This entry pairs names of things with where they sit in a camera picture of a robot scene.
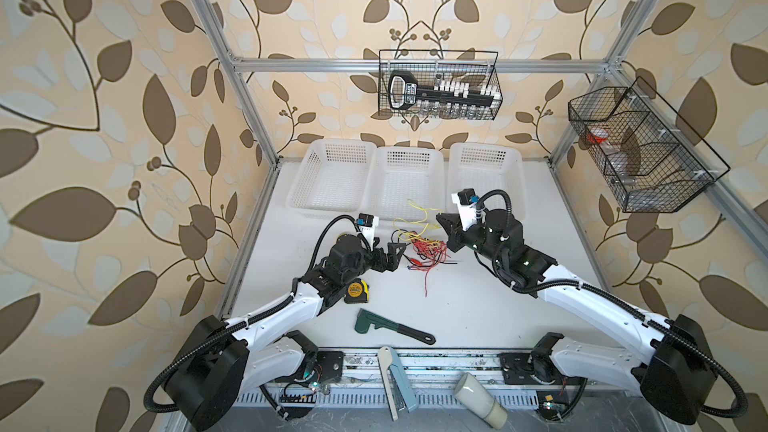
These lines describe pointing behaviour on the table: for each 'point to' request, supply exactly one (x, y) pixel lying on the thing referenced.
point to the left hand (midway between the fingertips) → (395, 241)
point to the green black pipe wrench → (366, 320)
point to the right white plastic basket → (486, 169)
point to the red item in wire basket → (595, 139)
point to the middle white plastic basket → (398, 175)
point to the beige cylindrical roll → (472, 394)
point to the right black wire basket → (654, 161)
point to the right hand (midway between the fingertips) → (440, 218)
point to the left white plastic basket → (332, 176)
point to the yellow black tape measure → (357, 292)
